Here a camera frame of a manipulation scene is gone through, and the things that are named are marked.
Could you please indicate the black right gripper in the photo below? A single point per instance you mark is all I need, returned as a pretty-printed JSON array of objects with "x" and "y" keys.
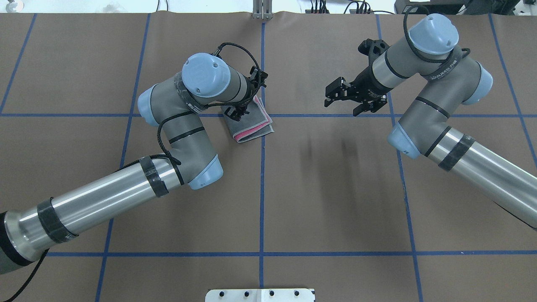
[{"x": 367, "y": 84}]

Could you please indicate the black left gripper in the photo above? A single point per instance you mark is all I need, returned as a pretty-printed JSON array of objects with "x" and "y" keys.
[{"x": 236, "y": 112}]

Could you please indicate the pink towel white edge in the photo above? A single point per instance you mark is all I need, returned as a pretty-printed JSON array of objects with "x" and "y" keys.
[{"x": 251, "y": 126}]

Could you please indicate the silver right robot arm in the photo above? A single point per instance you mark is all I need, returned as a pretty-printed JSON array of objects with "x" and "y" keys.
[{"x": 431, "y": 49}]

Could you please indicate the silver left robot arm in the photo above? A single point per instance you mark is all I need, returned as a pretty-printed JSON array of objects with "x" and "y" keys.
[{"x": 173, "y": 106}]

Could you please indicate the aluminium frame post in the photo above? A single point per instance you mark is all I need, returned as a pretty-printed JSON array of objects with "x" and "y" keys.
[{"x": 262, "y": 10}]

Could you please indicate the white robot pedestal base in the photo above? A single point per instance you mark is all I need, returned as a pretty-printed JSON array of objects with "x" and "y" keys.
[{"x": 261, "y": 295}]

